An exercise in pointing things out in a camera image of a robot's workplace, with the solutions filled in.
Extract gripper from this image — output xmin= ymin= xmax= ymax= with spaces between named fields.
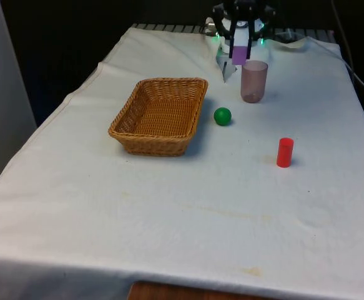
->
xmin=212 ymin=0 xmax=277 ymax=59

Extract purple triangular block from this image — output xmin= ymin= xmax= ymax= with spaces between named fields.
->
xmin=232 ymin=46 xmax=248 ymax=66

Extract wicker basket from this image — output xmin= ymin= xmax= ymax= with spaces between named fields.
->
xmin=107 ymin=77 xmax=209 ymax=158

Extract red cylinder block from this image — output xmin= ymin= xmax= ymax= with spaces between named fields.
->
xmin=276 ymin=137 xmax=295 ymax=169

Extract see-through pink cup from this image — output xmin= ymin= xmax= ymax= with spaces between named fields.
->
xmin=240 ymin=60 xmax=269 ymax=104

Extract green ball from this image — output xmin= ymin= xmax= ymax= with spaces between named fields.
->
xmin=213 ymin=107 xmax=232 ymax=127

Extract pale locker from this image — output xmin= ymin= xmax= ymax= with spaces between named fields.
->
xmin=0 ymin=0 xmax=38 ymax=192

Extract grey cable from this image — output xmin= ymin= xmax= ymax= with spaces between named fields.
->
xmin=330 ymin=0 xmax=364 ymax=95

